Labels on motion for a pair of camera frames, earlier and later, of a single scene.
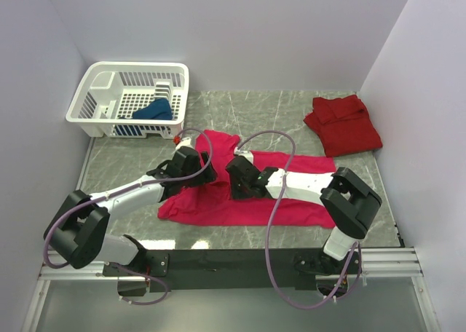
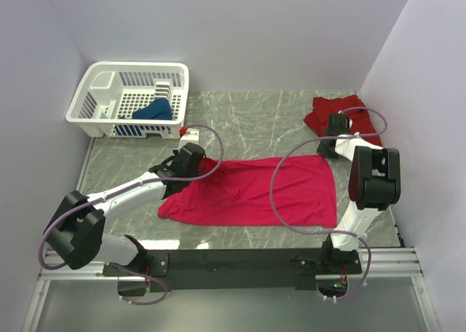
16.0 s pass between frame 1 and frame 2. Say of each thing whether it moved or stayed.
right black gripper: moved
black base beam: stayed
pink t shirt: moved
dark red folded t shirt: stayed
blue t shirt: stayed
